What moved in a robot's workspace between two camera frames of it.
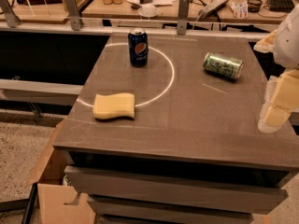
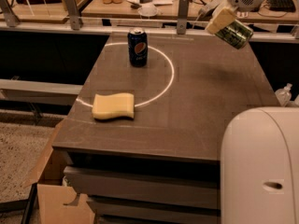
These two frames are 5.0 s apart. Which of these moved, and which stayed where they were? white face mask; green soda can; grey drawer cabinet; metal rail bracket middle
Moved: green soda can
Stayed: grey drawer cabinet; metal rail bracket middle; white face mask
